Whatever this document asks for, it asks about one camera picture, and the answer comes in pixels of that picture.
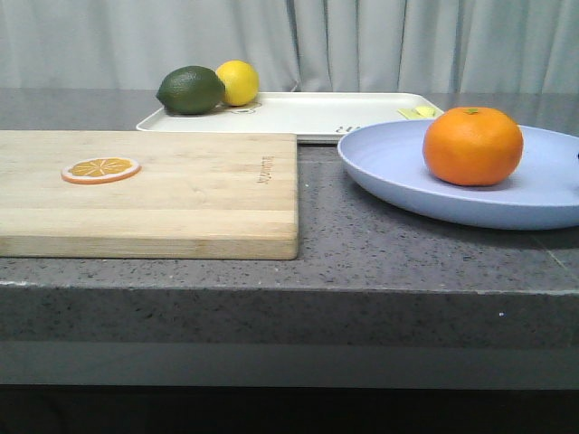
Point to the whole orange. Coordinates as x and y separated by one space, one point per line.
475 146

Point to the light blue plate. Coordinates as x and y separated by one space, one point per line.
542 194

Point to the white rectangular tray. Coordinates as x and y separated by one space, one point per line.
313 117

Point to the yellow-green utensil on tray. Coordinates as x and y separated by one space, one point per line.
418 112

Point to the wooden cutting board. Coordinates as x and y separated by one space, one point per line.
197 196

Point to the yellow lemon right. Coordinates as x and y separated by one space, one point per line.
241 82

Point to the green lime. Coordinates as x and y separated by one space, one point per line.
190 90

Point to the grey-white curtain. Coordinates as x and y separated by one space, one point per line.
416 46

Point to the orange slice toy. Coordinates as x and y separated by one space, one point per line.
100 170

